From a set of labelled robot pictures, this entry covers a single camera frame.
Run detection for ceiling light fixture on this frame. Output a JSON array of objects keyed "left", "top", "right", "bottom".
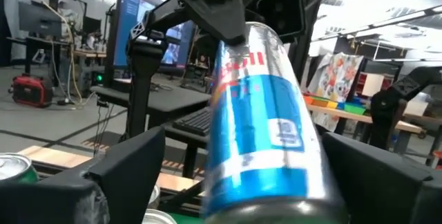
[{"left": 310, "top": 4, "right": 442, "bottom": 44}]

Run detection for black aluminium rig frame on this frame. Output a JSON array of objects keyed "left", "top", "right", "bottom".
[{"left": 289, "top": 0, "right": 341, "bottom": 80}]

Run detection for green small bin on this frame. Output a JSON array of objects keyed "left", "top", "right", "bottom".
[{"left": 343, "top": 102, "right": 367, "bottom": 116}]

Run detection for black computer case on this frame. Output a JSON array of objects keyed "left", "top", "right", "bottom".
[{"left": 90, "top": 68, "right": 115, "bottom": 90}]

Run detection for white square board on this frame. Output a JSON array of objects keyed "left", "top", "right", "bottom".
[{"left": 361, "top": 73, "right": 385, "bottom": 97}]

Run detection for black cable bundle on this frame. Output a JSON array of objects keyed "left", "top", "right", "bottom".
[{"left": 93, "top": 99, "right": 115, "bottom": 158}]

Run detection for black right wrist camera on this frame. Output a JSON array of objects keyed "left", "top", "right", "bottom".
[{"left": 255, "top": 0, "right": 307, "bottom": 44}]

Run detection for red portable generator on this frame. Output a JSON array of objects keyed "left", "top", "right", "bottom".
[{"left": 8, "top": 73, "right": 55, "bottom": 109}]

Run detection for black desk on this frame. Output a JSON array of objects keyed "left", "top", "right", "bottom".
[{"left": 6, "top": 36, "right": 73, "bottom": 76}]

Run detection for orange small bin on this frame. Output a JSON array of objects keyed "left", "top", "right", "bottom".
[{"left": 303, "top": 95, "right": 329, "bottom": 108}]

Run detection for wooden table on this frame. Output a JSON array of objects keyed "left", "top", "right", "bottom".
[{"left": 305, "top": 102, "right": 427, "bottom": 152}]

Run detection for floral patterned cloth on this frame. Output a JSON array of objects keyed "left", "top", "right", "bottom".
[{"left": 306, "top": 51, "right": 365, "bottom": 132}]

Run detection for grey monitor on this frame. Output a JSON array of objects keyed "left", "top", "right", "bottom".
[{"left": 112, "top": 0, "right": 198, "bottom": 70}]

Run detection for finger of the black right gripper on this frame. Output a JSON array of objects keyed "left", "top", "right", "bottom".
[{"left": 181, "top": 0, "right": 255, "bottom": 44}]

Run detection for black desk frame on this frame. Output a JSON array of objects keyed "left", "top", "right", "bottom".
[{"left": 90, "top": 84, "right": 212, "bottom": 118}]

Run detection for green table mat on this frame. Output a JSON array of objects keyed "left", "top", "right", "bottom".
[{"left": 169, "top": 212, "right": 208, "bottom": 224}]

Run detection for black keyboard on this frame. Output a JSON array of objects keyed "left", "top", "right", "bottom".
[{"left": 171, "top": 107, "right": 213, "bottom": 138}]

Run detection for green Sprite can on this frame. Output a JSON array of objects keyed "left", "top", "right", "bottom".
[{"left": 0, "top": 152, "right": 39, "bottom": 185}]

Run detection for black monitor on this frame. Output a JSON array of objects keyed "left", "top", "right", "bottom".
[{"left": 17, "top": 1, "right": 66, "bottom": 39}]

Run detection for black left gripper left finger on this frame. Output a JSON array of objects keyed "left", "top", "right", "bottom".
[{"left": 0, "top": 126, "right": 166, "bottom": 224}]

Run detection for black mat orange stripes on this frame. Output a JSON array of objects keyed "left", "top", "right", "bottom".
[{"left": 81, "top": 131, "right": 206, "bottom": 177}]

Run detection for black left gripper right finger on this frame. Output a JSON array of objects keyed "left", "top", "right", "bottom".
[{"left": 320, "top": 131, "right": 442, "bottom": 224}]

